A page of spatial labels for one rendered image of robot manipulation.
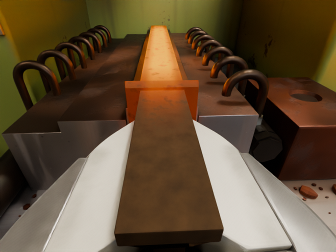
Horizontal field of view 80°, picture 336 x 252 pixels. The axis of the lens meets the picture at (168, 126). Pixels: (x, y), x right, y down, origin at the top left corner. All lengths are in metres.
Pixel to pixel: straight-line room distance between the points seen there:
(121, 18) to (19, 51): 0.34
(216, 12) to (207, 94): 0.46
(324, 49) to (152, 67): 0.25
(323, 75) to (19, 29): 0.42
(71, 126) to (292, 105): 0.20
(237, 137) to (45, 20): 0.35
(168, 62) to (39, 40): 0.24
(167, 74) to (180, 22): 0.46
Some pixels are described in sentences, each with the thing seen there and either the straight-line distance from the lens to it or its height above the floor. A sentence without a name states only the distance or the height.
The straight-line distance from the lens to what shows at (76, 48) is 0.30.
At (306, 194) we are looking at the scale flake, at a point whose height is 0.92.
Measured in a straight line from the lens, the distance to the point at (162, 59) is 0.21.
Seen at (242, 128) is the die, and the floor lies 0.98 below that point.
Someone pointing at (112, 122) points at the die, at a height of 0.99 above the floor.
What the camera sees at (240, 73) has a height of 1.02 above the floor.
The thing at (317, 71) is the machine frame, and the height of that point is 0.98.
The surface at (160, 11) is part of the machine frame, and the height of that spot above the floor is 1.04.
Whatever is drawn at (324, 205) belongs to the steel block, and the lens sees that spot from 0.23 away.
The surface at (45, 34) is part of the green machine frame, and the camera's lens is 0.41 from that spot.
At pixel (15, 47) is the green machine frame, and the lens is 0.34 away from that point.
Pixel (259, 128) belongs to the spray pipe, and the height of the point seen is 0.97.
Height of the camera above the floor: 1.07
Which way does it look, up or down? 33 degrees down
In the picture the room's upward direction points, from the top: straight up
